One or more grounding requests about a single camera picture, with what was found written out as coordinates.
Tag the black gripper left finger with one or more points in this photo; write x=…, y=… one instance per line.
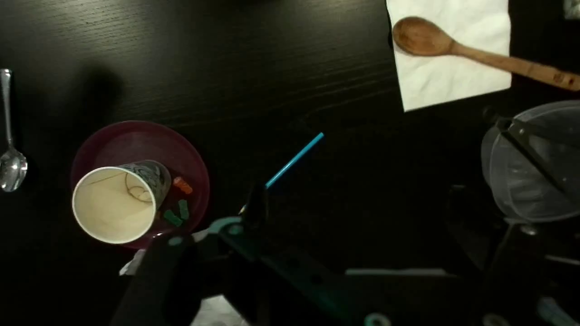
x=164, y=283

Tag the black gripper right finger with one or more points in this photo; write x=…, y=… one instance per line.
x=532, y=283

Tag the blue pencil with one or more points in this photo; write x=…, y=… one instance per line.
x=296, y=159

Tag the clear plastic lunch box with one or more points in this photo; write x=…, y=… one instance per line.
x=526, y=187

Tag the small green piece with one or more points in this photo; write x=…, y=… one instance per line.
x=173, y=217
x=184, y=208

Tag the white paper cup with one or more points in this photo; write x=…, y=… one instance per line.
x=109, y=205

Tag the small orange piece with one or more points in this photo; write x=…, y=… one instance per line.
x=182, y=185

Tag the maroon plate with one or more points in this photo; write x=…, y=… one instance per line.
x=146, y=141

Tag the metal spoon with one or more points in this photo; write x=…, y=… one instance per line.
x=12, y=169

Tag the white paper napkin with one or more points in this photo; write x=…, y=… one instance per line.
x=459, y=78

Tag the wooden spoon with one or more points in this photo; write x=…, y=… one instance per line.
x=418, y=36

